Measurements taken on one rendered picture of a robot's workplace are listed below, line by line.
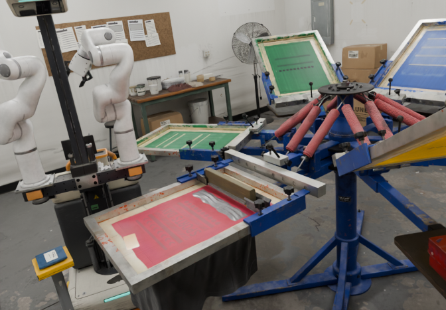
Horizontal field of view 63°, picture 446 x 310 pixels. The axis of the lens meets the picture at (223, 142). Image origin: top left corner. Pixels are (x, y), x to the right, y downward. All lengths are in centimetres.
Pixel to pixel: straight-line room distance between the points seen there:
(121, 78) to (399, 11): 464
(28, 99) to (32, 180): 39
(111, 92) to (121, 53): 18
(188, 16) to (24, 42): 230
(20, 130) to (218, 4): 479
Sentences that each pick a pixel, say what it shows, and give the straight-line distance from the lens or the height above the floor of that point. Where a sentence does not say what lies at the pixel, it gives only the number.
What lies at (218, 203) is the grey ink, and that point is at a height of 96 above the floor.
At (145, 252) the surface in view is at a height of 95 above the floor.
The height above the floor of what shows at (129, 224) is 95.
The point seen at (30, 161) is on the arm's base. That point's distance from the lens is 183.
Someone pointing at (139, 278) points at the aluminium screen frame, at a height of 99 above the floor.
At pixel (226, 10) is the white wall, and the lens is 626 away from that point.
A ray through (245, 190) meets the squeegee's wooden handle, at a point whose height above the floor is 105.
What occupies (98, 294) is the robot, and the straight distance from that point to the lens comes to 248.
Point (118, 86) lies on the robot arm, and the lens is 166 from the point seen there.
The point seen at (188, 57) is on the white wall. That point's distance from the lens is 584.
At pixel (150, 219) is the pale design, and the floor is 96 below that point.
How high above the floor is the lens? 175
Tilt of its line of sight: 19 degrees down
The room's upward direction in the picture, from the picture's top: 7 degrees counter-clockwise
